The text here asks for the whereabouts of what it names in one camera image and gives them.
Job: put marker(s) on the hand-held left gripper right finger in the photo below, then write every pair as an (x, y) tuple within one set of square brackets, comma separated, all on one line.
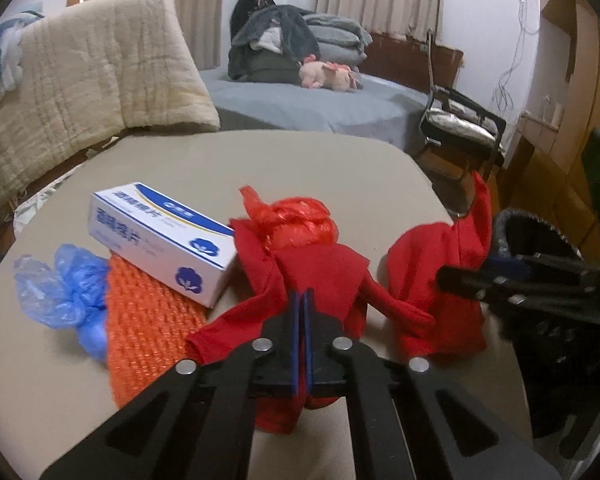
[(308, 350)]

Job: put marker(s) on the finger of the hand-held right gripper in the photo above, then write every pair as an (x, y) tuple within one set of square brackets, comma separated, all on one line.
[(470, 282), (507, 265)]

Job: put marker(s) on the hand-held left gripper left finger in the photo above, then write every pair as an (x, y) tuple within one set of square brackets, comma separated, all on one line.
[(294, 350)]

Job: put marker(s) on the trash bin with black bag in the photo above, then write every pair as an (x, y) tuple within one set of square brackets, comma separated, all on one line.
[(525, 232)]

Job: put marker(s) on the red cloth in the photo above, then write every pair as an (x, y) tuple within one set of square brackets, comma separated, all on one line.
[(325, 270), (430, 260)]

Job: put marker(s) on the red plastic bag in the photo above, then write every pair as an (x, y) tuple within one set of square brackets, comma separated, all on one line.
[(300, 220)]

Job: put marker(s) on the black metal chair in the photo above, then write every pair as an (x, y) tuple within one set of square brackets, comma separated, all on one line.
[(480, 120)]

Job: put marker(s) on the silver seat cushion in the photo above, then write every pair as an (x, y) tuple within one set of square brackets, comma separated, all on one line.
[(455, 122)]

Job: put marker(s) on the orange knitted cloth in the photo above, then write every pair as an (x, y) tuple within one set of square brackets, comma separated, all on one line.
[(145, 320)]

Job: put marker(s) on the white and blue box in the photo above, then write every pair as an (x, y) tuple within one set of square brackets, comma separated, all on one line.
[(155, 240)]

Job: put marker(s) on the wooden wardrobe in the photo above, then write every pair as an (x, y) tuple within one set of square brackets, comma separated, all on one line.
[(575, 60)]

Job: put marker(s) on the blue plastic shoe cover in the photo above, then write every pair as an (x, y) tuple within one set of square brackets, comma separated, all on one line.
[(75, 285)]

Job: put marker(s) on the wooden headboard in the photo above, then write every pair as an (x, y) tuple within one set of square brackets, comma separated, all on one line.
[(405, 60)]

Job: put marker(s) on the bed with grey sheet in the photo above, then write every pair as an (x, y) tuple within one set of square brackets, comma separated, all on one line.
[(305, 105)]

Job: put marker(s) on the pink plush toy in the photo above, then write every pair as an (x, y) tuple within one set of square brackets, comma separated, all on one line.
[(325, 74)]

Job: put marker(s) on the grey folded duvet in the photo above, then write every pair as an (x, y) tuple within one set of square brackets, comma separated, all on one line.
[(340, 32)]

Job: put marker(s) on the beige quilt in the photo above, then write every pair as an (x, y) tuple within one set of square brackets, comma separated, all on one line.
[(105, 75)]

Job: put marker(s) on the blue and white scalloped cloth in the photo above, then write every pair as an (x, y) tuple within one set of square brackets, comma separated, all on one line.
[(5, 45)]

